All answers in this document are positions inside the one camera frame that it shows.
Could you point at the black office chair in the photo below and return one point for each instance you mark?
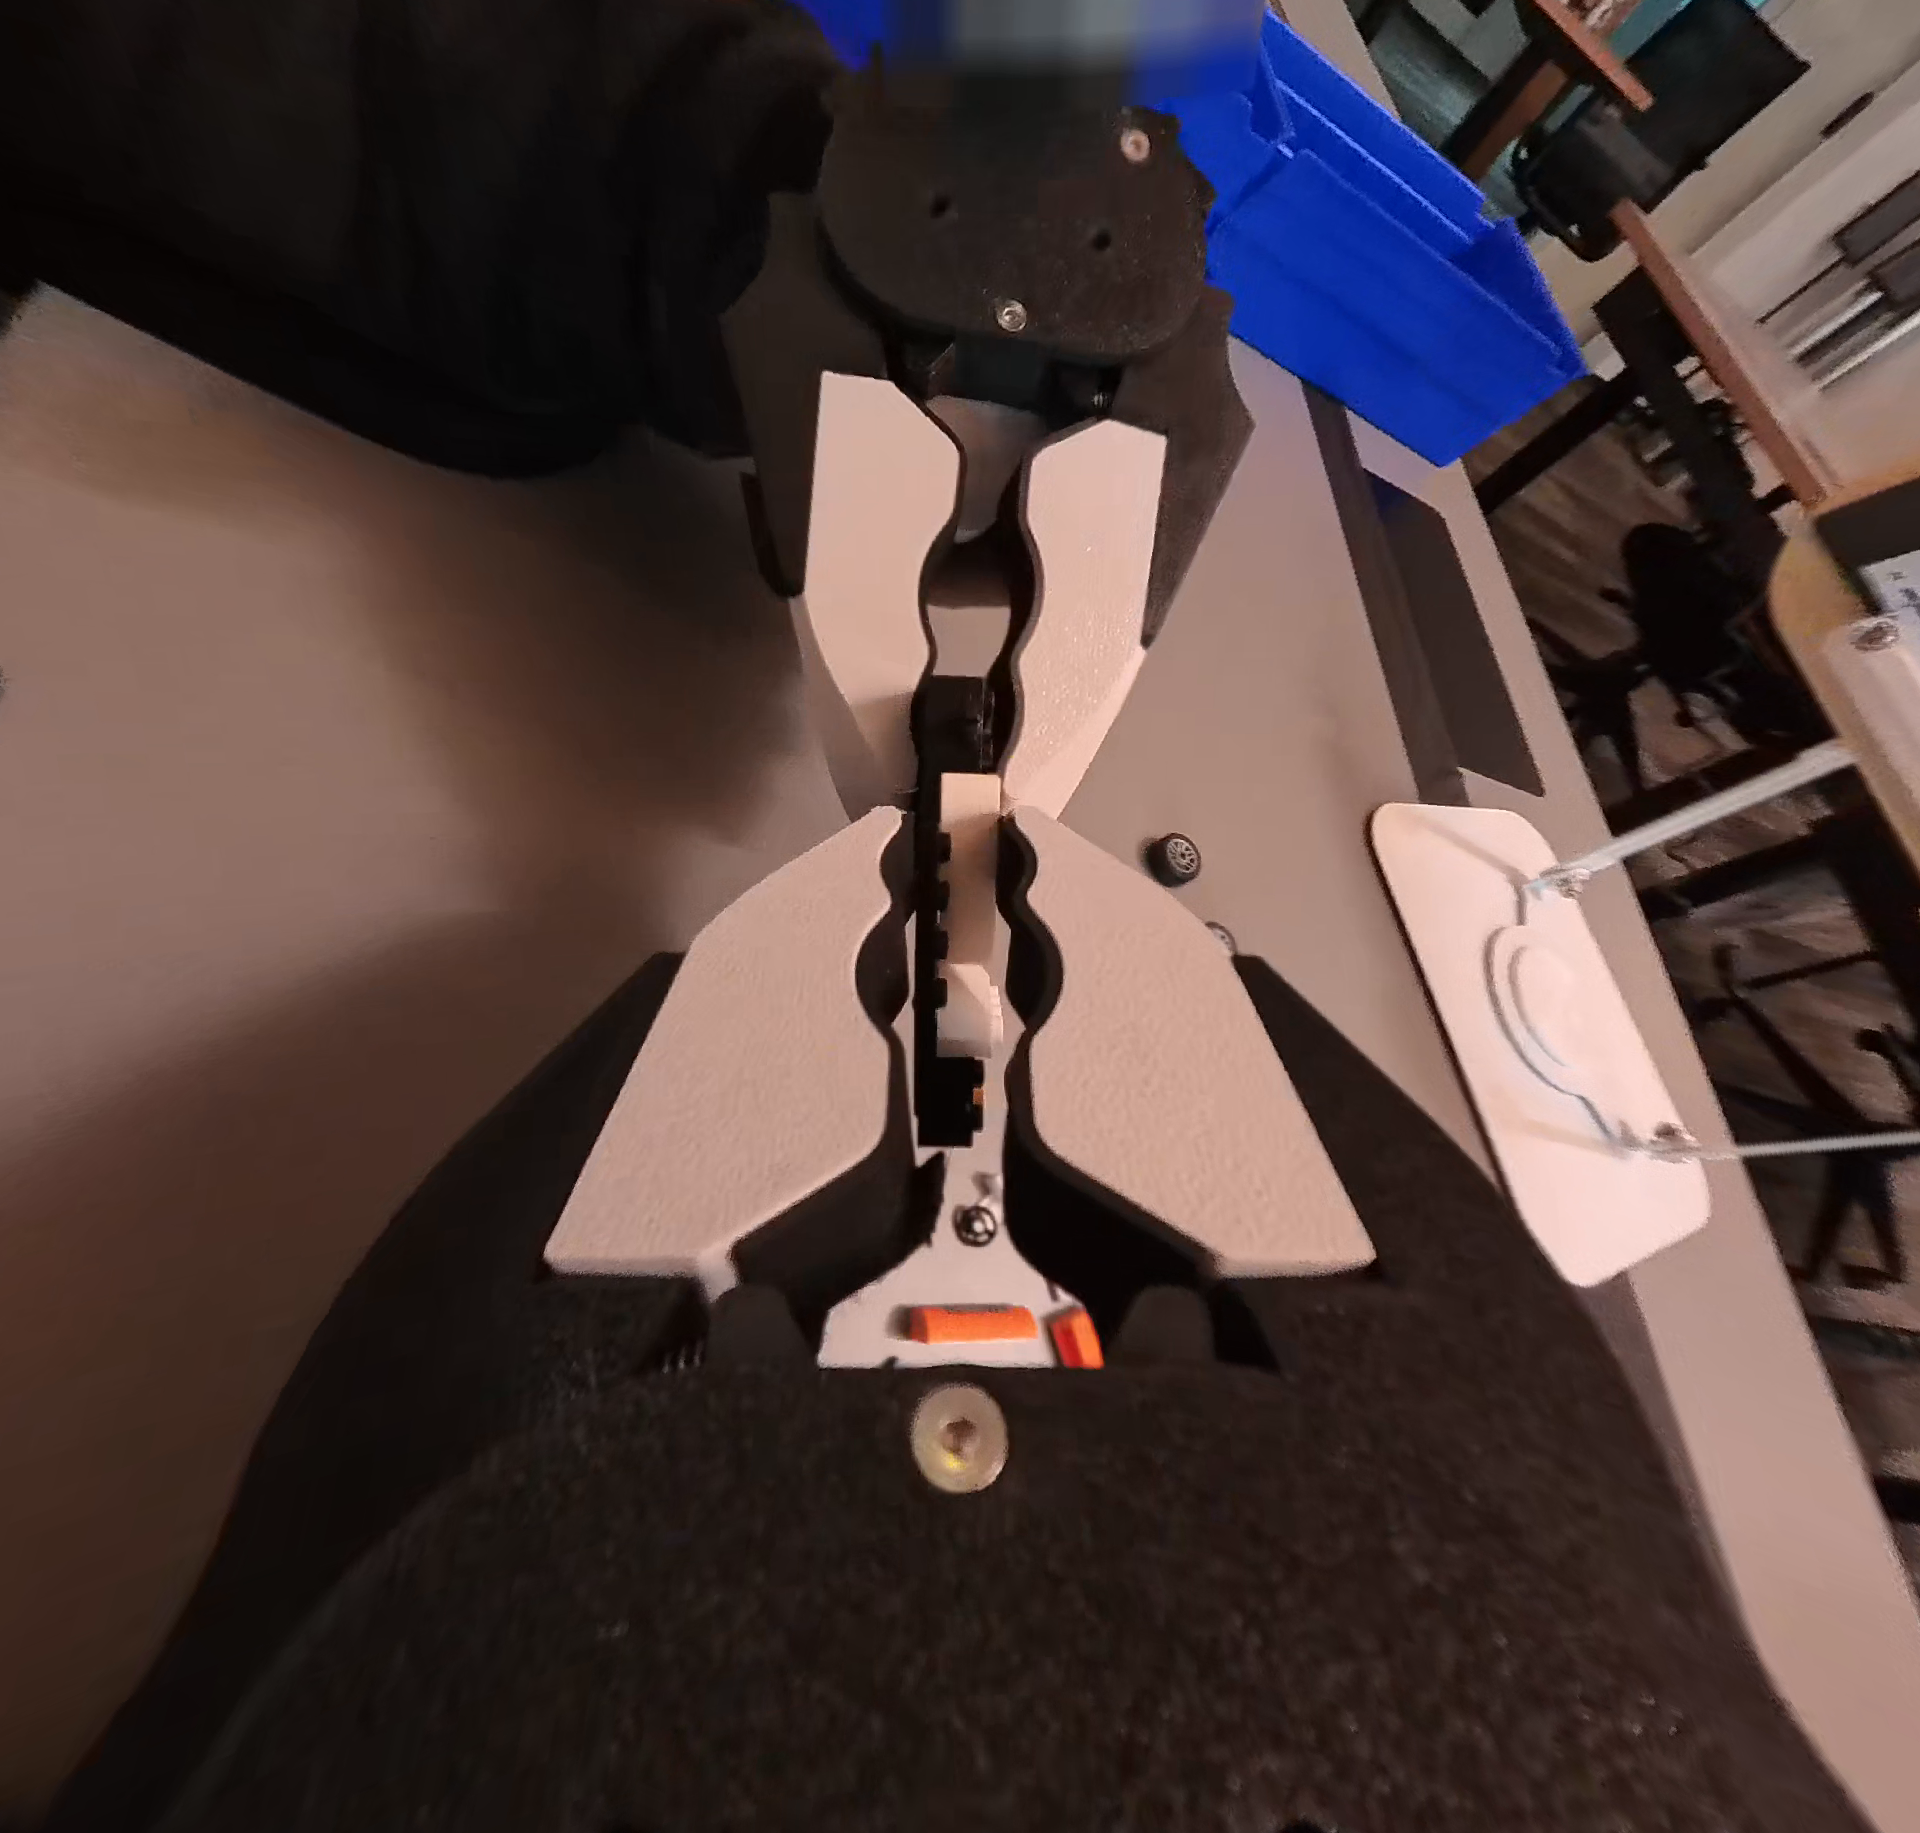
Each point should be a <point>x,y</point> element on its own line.
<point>1681,81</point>
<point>1681,634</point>

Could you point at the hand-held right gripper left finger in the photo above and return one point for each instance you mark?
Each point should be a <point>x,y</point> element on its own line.
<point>735,1113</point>

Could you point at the orange lego race car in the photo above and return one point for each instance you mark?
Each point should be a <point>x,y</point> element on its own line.
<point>967,903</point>

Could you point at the wooden desk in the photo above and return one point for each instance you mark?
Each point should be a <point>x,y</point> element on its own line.
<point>1591,96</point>

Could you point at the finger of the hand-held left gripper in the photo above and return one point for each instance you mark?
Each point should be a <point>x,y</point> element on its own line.
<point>1096,573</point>
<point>871,544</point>

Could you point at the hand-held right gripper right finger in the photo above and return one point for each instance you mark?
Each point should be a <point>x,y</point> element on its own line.
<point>1185,1113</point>

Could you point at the black lego wheel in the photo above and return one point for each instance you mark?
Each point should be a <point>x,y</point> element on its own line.
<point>1179,859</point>

